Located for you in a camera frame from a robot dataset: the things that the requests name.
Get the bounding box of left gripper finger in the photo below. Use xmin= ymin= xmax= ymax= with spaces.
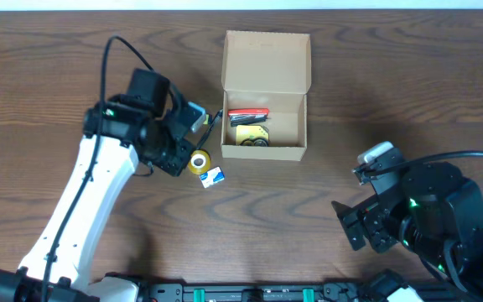
xmin=157 ymin=140 xmax=195 ymax=176
xmin=169 ymin=102 xmax=206 ymax=140

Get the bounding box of yellow adhesive tape roll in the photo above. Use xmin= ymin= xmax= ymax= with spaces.
xmin=187 ymin=149 xmax=210 ymax=175

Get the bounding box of black ballpoint pen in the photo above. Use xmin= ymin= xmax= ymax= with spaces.
xmin=196 ymin=109 xmax=223 ymax=150

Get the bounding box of blue white staples box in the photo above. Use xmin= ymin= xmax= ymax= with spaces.
xmin=200 ymin=167 xmax=225 ymax=188

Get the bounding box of red black stapler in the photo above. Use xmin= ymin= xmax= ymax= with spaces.
xmin=227 ymin=108 xmax=269 ymax=127

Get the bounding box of cream sticky note pad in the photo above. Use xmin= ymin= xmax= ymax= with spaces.
xmin=236 ymin=125 xmax=269 ymax=146

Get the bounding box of correction tape dispenser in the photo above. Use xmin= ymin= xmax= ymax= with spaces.
xmin=240 ymin=138 xmax=269 ymax=147

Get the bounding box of cardboard box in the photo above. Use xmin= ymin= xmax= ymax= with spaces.
xmin=221 ymin=30 xmax=312 ymax=161

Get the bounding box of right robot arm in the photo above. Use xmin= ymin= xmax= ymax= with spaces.
xmin=332 ymin=142 xmax=483 ymax=301

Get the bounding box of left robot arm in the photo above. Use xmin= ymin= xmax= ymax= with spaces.
xmin=0 ymin=95 xmax=207 ymax=301

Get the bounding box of green clamp right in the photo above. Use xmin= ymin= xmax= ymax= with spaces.
xmin=302 ymin=289 xmax=314 ymax=302

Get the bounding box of green clamp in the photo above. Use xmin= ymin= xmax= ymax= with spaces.
xmin=302 ymin=289 xmax=314 ymax=302
xmin=193 ymin=289 xmax=205 ymax=302

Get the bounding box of green clamp left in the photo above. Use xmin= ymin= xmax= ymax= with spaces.
xmin=193 ymin=289 xmax=205 ymax=302

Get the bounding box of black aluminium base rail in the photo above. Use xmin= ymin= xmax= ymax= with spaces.
xmin=98 ymin=282 xmax=435 ymax=302

